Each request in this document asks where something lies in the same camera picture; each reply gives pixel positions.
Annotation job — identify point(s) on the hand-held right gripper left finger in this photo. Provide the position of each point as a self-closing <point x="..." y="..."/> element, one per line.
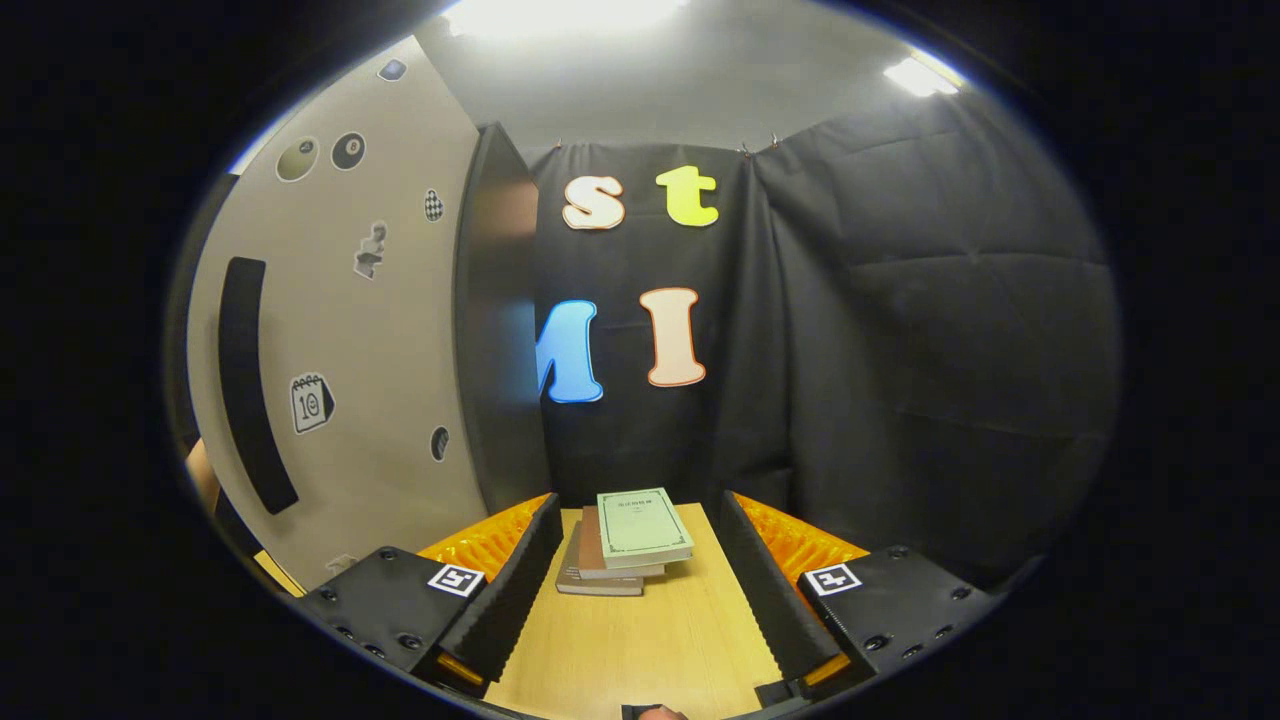
<point x="520" y="590"/>

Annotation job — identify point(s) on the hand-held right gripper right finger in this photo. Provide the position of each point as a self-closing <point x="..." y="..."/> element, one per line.
<point x="760" y="600"/>

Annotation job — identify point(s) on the grey cabinet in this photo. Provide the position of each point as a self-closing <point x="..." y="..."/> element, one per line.
<point x="500" y="350"/>

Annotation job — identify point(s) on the light grey cabinet door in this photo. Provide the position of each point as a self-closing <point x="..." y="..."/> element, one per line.
<point x="400" y="330"/>

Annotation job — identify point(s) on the grey-brown book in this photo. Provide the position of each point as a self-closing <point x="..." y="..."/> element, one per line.
<point x="575" y="582"/>

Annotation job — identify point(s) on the brown book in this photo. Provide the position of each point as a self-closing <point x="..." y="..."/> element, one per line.
<point x="590" y="545"/>

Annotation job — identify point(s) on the light green book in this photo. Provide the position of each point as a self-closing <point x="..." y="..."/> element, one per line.
<point x="640" y="525"/>

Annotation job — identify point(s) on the black backdrop cloth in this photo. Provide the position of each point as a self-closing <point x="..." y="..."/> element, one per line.
<point x="900" y="350"/>

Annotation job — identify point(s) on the ceiling light panel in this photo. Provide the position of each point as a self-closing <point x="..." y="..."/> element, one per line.
<point x="560" y="15"/>
<point x="920" y="76"/>

